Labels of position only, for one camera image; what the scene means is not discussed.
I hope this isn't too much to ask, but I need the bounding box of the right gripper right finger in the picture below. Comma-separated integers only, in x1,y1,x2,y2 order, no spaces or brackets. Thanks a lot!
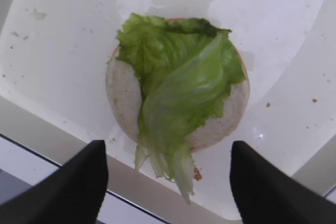
229,141,335,224

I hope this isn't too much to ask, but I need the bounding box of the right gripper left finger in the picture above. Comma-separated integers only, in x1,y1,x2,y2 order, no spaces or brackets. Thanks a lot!
1,140,108,223

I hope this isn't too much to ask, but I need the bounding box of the metal tray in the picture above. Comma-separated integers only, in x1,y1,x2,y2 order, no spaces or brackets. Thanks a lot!
1,0,335,223

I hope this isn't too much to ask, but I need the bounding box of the green lettuce leaf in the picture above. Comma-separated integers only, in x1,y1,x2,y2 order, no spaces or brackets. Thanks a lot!
117,13,247,202

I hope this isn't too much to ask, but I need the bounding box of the bottom bun on tray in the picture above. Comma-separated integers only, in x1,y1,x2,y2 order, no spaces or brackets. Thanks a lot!
105,18,251,152

